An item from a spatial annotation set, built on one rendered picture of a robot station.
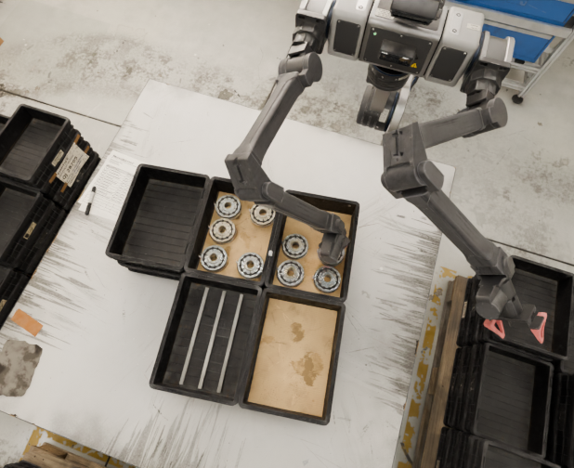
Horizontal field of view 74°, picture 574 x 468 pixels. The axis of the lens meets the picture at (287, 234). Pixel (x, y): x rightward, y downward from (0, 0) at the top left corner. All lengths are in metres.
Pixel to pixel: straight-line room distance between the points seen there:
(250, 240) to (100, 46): 2.42
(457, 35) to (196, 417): 1.49
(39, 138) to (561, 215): 3.19
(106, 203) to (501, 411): 2.02
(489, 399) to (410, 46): 1.57
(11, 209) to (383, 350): 2.03
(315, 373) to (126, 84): 2.54
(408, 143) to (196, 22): 2.90
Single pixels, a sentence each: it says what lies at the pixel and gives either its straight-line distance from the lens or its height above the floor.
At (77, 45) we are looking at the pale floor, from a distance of 3.68.
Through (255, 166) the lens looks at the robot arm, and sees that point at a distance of 0.91.
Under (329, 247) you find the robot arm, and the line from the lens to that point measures 1.26.
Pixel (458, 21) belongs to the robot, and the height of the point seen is 1.53.
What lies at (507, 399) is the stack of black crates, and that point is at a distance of 2.16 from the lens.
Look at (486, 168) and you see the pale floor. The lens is 2.97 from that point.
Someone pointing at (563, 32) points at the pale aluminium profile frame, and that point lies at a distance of 3.02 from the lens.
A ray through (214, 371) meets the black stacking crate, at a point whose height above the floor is 0.83.
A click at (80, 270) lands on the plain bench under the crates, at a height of 0.70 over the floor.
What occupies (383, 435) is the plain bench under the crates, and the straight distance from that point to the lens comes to 1.63.
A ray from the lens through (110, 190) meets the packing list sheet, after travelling 1.93.
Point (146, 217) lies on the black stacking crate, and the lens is 1.67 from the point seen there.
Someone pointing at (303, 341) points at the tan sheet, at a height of 0.83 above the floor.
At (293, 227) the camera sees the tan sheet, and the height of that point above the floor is 0.83.
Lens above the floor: 2.27
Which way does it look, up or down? 69 degrees down
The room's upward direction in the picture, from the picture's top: 1 degrees clockwise
